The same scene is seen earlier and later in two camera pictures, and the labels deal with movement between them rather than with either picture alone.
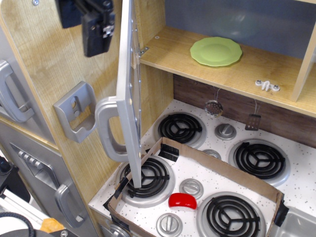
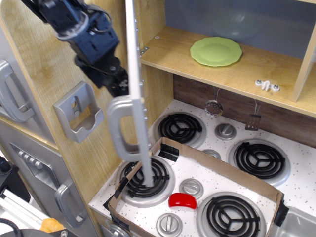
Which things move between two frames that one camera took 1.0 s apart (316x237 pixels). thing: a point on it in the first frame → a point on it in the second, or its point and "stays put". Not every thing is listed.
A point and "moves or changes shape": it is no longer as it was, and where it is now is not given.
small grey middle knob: (213, 153) stays put
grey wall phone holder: (77, 110) stays put
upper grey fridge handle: (7, 101) stays put
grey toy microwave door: (128, 100) moves or changes shape
